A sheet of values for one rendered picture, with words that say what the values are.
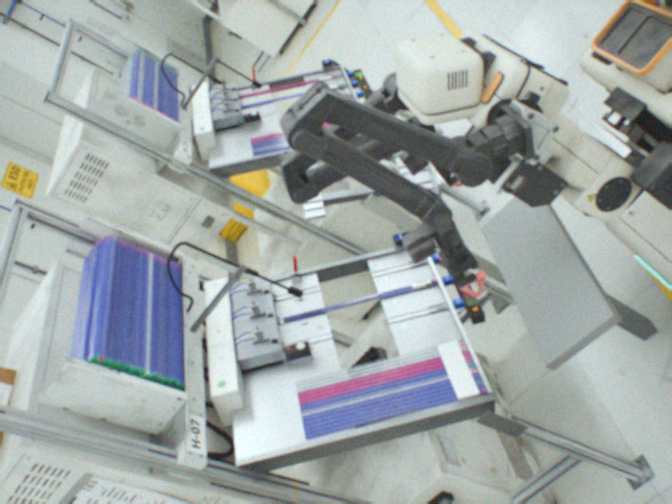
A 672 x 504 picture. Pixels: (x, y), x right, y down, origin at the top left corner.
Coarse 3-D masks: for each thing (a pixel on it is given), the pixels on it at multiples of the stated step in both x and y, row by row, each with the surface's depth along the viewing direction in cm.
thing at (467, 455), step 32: (384, 320) 254; (352, 352) 262; (384, 448) 227; (416, 448) 215; (448, 448) 214; (480, 448) 227; (512, 448) 241; (320, 480) 247; (352, 480) 233; (384, 480) 221; (416, 480) 210; (448, 480) 206; (480, 480) 213; (512, 480) 225
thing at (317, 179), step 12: (408, 120) 191; (372, 144) 188; (384, 144) 188; (372, 156) 188; (384, 156) 189; (312, 168) 191; (324, 168) 188; (312, 180) 187; (324, 180) 188; (336, 180) 190; (300, 192) 185; (312, 192) 186
